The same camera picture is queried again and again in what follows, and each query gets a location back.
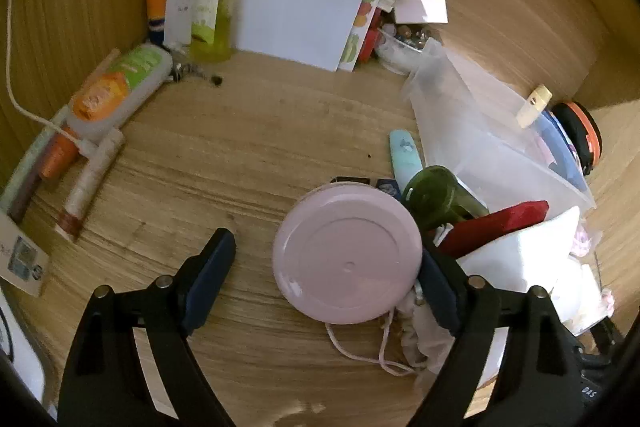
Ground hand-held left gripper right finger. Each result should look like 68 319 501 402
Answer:
407 249 586 427

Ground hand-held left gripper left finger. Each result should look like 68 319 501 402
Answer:
57 228 237 427

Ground red box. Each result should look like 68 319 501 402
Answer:
437 201 550 260

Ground dark green glass bottle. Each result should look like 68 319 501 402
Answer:
401 165 491 233

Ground pink round container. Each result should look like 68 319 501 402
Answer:
272 184 426 325

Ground clear plastic bin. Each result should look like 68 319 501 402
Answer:
400 38 597 218

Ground wooden desktop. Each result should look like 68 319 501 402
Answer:
0 42 636 427

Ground white plastic bag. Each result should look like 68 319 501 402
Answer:
457 206 606 338

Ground blue foil packet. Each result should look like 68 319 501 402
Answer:
375 178 403 202

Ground light blue tube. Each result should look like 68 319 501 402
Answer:
389 129 425 192

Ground white stick tube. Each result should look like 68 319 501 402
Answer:
55 129 124 242

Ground blue zip pouch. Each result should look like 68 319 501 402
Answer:
537 109 587 192

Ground white printed card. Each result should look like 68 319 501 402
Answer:
0 209 51 298

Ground orange capped tube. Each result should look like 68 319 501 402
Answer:
39 132 81 180

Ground brown stick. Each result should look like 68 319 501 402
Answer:
9 172 43 223

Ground cream small bottle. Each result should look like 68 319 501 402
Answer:
517 84 553 129

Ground white rounded device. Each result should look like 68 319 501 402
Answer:
0 287 51 408

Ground metal keys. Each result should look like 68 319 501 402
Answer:
167 52 211 82

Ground white orange-green label bottle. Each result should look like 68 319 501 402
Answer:
66 43 174 142

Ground pale green tube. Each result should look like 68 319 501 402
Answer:
0 104 71 212

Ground black orange zip case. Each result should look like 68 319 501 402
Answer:
550 101 603 178

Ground bowl of beads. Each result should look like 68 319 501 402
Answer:
375 24 443 75

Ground small red carton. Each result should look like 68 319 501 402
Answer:
357 27 383 62

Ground small white box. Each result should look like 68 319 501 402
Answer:
392 0 448 26

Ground fruit print box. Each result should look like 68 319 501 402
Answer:
337 0 386 72

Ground white cable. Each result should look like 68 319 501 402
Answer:
5 0 96 158

